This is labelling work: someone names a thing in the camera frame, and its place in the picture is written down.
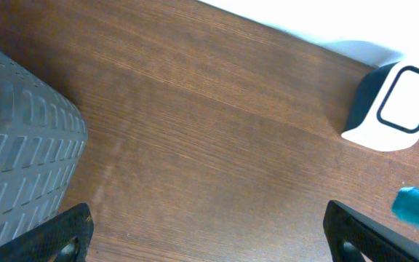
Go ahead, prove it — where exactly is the grey plastic mesh basket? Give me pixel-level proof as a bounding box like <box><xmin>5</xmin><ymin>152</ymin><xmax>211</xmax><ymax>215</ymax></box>
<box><xmin>0</xmin><ymin>52</ymin><xmax>88</xmax><ymax>246</ymax></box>

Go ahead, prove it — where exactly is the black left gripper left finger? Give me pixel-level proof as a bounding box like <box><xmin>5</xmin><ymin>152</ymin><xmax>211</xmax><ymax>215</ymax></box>
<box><xmin>0</xmin><ymin>203</ymin><xmax>94</xmax><ymax>262</ymax></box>

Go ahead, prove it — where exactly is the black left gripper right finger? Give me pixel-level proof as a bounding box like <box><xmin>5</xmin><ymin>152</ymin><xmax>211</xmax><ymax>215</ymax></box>
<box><xmin>323</xmin><ymin>200</ymin><xmax>419</xmax><ymax>262</ymax></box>

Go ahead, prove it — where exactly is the white barcode scanner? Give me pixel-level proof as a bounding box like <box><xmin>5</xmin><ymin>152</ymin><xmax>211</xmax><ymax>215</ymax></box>
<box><xmin>341</xmin><ymin>60</ymin><xmax>419</xmax><ymax>152</ymax></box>

